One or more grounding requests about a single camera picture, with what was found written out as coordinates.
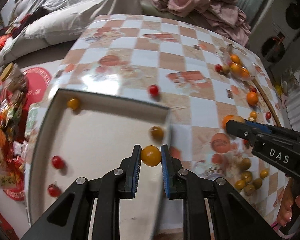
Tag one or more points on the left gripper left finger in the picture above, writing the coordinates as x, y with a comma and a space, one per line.
90, 208

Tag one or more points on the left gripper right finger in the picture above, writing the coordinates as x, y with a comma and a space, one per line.
212, 209

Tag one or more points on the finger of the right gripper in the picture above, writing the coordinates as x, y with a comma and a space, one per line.
262, 127
244, 130

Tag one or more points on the yellow cherry tomato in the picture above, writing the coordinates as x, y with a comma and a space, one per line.
157, 133

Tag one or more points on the right hand painted nails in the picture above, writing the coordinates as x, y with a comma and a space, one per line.
285, 213

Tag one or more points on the brown longan fruit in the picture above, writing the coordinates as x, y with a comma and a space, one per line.
238, 119

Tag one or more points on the long wooden stick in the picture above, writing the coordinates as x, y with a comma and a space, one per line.
267, 101

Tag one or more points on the large orange mandarin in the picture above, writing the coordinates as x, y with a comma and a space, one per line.
252, 98

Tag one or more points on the red tomato near bowl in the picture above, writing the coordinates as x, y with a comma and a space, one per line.
253, 89

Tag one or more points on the red tomato in tray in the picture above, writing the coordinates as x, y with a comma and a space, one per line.
57, 162

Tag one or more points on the clear glass bowl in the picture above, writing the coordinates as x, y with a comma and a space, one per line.
244, 57

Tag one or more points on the mandarins in bowl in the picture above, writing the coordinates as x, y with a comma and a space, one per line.
237, 68

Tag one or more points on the small red tomato far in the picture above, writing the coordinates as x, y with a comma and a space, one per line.
154, 91

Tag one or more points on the snack packet pile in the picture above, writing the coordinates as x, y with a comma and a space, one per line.
13, 89

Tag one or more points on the yellow tomato in tray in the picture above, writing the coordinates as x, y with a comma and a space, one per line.
74, 104

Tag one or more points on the pink clothes pile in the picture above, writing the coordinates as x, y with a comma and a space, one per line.
221, 16

